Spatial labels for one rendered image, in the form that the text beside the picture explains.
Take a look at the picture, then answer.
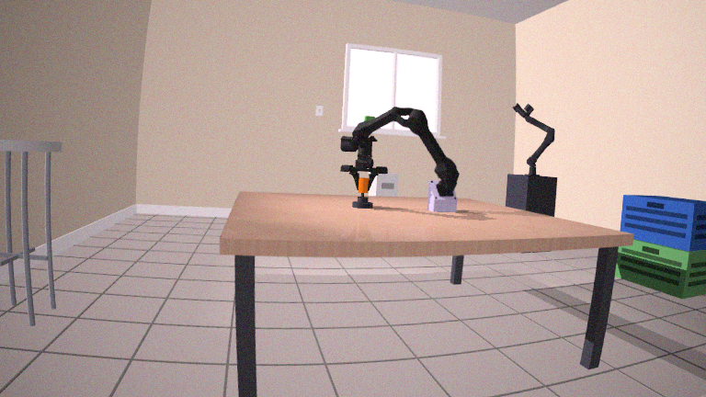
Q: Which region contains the orange knob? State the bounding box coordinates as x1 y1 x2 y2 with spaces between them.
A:
359 177 369 193

